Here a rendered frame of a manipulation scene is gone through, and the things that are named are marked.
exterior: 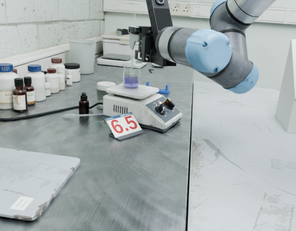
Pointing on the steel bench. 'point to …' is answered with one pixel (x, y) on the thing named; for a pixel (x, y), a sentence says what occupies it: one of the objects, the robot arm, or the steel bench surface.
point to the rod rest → (161, 89)
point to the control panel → (169, 114)
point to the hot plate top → (141, 93)
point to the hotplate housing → (137, 111)
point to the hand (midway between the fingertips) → (133, 27)
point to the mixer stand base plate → (28, 181)
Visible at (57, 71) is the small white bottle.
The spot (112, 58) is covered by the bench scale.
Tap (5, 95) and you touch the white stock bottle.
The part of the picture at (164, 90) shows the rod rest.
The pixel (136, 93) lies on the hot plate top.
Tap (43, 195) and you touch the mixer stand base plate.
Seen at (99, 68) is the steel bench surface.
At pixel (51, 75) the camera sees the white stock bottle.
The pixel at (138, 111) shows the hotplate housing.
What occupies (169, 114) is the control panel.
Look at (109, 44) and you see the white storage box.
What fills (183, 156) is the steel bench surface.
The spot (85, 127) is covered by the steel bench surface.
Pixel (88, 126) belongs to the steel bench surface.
